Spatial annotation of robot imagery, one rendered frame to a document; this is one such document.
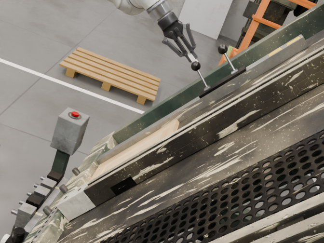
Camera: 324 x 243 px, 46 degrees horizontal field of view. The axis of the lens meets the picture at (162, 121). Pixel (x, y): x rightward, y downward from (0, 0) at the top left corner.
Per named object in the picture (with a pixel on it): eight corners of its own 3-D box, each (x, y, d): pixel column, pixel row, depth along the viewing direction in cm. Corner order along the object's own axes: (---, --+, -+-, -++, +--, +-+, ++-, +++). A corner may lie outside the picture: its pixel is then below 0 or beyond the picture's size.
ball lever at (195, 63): (206, 94, 148) (191, 65, 151) (215, 89, 147) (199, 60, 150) (203, 93, 145) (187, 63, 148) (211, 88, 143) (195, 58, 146)
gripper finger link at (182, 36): (174, 27, 149) (177, 25, 149) (191, 51, 152) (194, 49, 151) (173, 29, 146) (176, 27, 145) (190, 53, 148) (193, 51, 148)
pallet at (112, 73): (160, 86, 526) (163, 79, 521) (150, 109, 451) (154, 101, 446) (77, 53, 521) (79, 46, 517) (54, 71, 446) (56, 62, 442)
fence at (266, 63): (105, 162, 170) (100, 155, 169) (306, 43, 136) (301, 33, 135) (102, 168, 165) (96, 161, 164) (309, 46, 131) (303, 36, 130)
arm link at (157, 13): (148, 9, 151) (157, 21, 152) (143, 12, 142) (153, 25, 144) (167, -5, 147) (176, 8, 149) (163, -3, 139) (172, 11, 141)
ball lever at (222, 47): (233, 78, 144) (217, 48, 147) (242, 73, 143) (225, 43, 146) (231, 76, 140) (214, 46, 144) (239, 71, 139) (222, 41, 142)
